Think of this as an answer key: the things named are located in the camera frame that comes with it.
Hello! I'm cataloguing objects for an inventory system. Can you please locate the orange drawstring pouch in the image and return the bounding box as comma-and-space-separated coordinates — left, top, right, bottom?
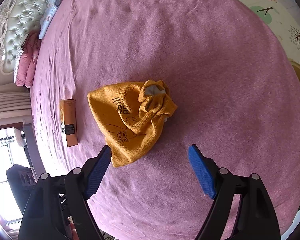
87, 80, 177, 167

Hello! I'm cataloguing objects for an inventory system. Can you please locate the gold L'Oreal box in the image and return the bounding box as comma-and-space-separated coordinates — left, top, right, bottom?
59, 99, 78, 147

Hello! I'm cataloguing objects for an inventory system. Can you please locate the person's left hand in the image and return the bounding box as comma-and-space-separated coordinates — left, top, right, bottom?
70, 223, 79, 240

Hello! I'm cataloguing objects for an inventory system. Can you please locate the window with metal bars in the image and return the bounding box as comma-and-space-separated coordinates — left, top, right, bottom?
0, 128, 30, 229

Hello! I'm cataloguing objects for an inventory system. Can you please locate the pink bed sheet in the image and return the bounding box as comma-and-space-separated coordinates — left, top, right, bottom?
31, 0, 300, 239

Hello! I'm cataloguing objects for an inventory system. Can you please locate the beige curtain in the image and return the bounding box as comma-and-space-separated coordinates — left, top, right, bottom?
0, 83, 31, 119

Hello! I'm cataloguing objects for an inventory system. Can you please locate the folded pink quilt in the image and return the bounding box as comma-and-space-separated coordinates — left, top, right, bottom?
15, 30, 41, 88

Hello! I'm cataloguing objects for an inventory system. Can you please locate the striped white pillow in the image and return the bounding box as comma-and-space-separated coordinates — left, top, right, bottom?
13, 33, 29, 83

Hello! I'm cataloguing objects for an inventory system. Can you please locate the green tufted headboard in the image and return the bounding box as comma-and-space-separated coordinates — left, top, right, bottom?
0, 0, 49, 75

